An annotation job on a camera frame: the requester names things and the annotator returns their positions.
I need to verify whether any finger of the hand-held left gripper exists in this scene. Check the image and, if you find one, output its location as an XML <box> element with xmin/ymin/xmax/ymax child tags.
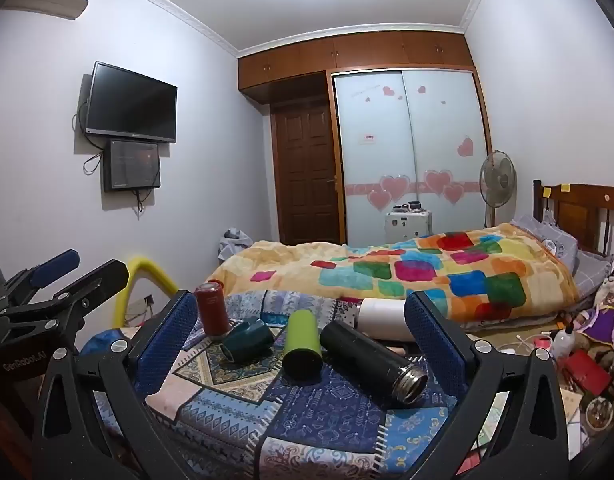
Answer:
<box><xmin>1</xmin><ymin>248</ymin><xmax>82</xmax><ymax>306</ymax></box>
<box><xmin>0</xmin><ymin>258</ymin><xmax>131</xmax><ymax>333</ymax></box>

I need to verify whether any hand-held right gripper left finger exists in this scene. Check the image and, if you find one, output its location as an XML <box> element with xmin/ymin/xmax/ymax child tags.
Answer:
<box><xmin>31</xmin><ymin>287</ymin><xmax>200</xmax><ymax>480</ymax></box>

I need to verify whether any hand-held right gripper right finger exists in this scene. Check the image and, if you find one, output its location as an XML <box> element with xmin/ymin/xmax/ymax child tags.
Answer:
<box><xmin>403</xmin><ymin>289</ymin><xmax>584</xmax><ymax>480</ymax></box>

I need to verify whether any red cup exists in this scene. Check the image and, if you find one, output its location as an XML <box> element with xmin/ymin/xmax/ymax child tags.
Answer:
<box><xmin>195</xmin><ymin>280</ymin><xmax>232</xmax><ymax>337</ymax></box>

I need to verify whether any white cup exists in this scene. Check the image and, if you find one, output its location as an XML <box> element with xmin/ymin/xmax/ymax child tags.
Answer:
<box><xmin>357</xmin><ymin>298</ymin><xmax>416</xmax><ymax>344</ymax></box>

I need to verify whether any black thermos cup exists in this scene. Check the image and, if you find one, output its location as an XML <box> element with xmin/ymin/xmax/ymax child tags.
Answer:
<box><xmin>319</xmin><ymin>320</ymin><xmax>430</xmax><ymax>406</ymax></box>

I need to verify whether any lime green cup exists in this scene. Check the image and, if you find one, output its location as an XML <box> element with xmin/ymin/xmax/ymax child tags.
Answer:
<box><xmin>281</xmin><ymin>309</ymin><xmax>328</xmax><ymax>386</ymax></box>

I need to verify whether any yellow foam tube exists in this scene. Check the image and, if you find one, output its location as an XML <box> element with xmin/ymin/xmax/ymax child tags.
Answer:
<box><xmin>111</xmin><ymin>254</ymin><xmax>180</xmax><ymax>329</ymax></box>

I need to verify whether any dark green mug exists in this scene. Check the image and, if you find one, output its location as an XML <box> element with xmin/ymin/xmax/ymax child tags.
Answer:
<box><xmin>220</xmin><ymin>317</ymin><xmax>276</xmax><ymax>365</ymax></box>

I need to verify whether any colourful checked blanket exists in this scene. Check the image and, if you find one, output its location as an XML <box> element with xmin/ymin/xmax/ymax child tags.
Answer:
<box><xmin>206</xmin><ymin>223</ymin><xmax>578</xmax><ymax>324</ymax></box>

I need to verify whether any grey clothes pile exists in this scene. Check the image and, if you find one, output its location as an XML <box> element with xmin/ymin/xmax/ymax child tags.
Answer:
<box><xmin>218</xmin><ymin>228</ymin><xmax>254</xmax><ymax>264</ymax></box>

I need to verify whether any small white cabinet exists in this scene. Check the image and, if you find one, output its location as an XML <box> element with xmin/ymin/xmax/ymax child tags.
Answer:
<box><xmin>385</xmin><ymin>209</ymin><xmax>433</xmax><ymax>242</ymax></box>

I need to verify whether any white spray bottle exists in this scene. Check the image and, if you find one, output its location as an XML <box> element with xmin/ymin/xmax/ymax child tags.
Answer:
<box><xmin>551</xmin><ymin>322</ymin><xmax>578</xmax><ymax>362</ymax></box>

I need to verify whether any blue patterned patchwork cloth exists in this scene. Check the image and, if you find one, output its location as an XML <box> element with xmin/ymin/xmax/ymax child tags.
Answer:
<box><xmin>81</xmin><ymin>287</ymin><xmax>494</xmax><ymax>480</ymax></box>

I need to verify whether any red box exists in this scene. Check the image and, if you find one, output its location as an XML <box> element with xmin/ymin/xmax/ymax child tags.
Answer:
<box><xmin>561</xmin><ymin>349</ymin><xmax>614</xmax><ymax>397</ymax></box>

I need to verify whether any grey pillow with round print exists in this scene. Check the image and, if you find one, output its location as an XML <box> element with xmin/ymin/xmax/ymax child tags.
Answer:
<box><xmin>509</xmin><ymin>213</ymin><xmax>581</xmax><ymax>262</ymax></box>

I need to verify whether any stuffed doll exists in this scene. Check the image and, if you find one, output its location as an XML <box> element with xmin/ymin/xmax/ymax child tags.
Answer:
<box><xmin>574</xmin><ymin>274</ymin><xmax>614</xmax><ymax>353</ymax></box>

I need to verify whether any grey checked pillow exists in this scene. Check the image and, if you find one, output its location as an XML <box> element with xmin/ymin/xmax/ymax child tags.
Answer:
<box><xmin>571</xmin><ymin>249</ymin><xmax>614</xmax><ymax>302</ymax></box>

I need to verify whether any round bowl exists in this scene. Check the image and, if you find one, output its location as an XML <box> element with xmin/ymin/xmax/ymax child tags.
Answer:
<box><xmin>584</xmin><ymin>394</ymin><xmax>614</xmax><ymax>437</ymax></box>

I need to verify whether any standing fan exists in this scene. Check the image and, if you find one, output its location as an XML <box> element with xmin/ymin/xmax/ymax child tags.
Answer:
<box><xmin>478</xmin><ymin>149</ymin><xmax>518</xmax><ymax>229</ymax></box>

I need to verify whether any wooden wardrobe with sliding doors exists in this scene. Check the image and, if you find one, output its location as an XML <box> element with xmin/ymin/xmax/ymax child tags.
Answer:
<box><xmin>237</xmin><ymin>29</ymin><xmax>494</xmax><ymax>250</ymax></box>

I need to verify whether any wooden bed headboard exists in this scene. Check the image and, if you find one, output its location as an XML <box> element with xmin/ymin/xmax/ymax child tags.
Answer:
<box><xmin>531</xmin><ymin>179</ymin><xmax>614</xmax><ymax>272</ymax></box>

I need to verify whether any brown wooden door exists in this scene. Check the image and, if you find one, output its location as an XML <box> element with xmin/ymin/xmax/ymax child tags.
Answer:
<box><xmin>270</xmin><ymin>100</ymin><xmax>344</xmax><ymax>247</ymax></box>

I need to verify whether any white air conditioner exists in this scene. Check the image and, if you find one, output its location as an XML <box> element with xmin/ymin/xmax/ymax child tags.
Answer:
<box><xmin>11</xmin><ymin>0</ymin><xmax>90</xmax><ymax>22</ymax></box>

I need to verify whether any black television cable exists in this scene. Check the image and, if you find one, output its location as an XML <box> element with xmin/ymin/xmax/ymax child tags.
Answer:
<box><xmin>72</xmin><ymin>105</ymin><xmax>110</xmax><ymax>177</ymax></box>

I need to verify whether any small wall monitor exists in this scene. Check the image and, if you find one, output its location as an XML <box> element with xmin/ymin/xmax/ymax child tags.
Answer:
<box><xmin>103</xmin><ymin>138</ymin><xmax>163</xmax><ymax>194</ymax></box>

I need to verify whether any black wall television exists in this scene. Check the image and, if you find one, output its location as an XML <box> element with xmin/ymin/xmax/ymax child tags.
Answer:
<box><xmin>83</xmin><ymin>61</ymin><xmax>179</xmax><ymax>145</ymax></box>

